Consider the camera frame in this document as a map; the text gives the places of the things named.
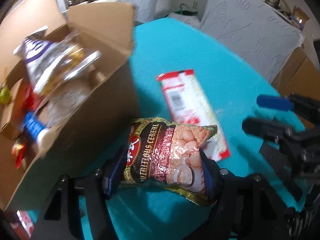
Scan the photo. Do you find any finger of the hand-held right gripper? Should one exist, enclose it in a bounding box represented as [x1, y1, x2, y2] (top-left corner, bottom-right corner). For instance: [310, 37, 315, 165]
[242, 117, 309, 146]
[256, 94, 320, 129]

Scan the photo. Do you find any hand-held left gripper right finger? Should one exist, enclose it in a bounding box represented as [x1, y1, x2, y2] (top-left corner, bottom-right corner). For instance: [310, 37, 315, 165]
[199, 152, 296, 240]

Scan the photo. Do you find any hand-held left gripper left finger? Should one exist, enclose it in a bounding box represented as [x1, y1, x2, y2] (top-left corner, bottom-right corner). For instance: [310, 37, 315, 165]
[31, 145, 128, 240]

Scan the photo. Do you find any cardboard box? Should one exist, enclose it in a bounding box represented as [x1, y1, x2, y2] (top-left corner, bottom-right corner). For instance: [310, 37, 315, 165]
[0, 2, 141, 212]

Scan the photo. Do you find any brown gold cereal packet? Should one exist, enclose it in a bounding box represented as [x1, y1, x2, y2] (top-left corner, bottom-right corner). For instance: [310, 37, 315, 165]
[118, 117, 218, 207]

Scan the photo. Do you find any long red white packet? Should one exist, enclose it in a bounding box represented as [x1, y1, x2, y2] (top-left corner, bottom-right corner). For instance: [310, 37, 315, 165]
[156, 69, 231, 162]

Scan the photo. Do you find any white printed snack packet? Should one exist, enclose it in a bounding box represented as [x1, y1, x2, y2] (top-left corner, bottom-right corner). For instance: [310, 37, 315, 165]
[46, 79, 92, 128]

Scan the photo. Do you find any blue tube white cap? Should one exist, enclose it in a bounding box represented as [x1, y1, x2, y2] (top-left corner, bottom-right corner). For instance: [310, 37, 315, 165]
[23, 112, 55, 147]

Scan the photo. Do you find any purple white snack bag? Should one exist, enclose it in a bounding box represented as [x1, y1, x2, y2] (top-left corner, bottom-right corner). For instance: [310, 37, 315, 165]
[14, 26, 102, 94]

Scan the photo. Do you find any green candy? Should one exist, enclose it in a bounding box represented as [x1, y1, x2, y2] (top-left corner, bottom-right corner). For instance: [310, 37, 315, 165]
[0, 85, 11, 105]

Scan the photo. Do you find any brown cardboard carton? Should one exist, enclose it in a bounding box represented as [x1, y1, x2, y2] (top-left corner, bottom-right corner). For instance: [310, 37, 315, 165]
[271, 47, 320, 98]

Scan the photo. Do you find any grey quilted chair cushion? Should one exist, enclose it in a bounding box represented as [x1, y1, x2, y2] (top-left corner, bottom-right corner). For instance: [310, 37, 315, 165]
[200, 0, 305, 84]
[120, 0, 163, 27]

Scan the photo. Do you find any teal printed mat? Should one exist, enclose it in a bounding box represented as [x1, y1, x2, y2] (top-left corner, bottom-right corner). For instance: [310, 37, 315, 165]
[25, 17, 313, 240]

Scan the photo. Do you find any green-handled bag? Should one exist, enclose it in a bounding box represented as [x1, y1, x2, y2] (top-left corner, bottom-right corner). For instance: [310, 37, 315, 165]
[167, 4, 200, 23]

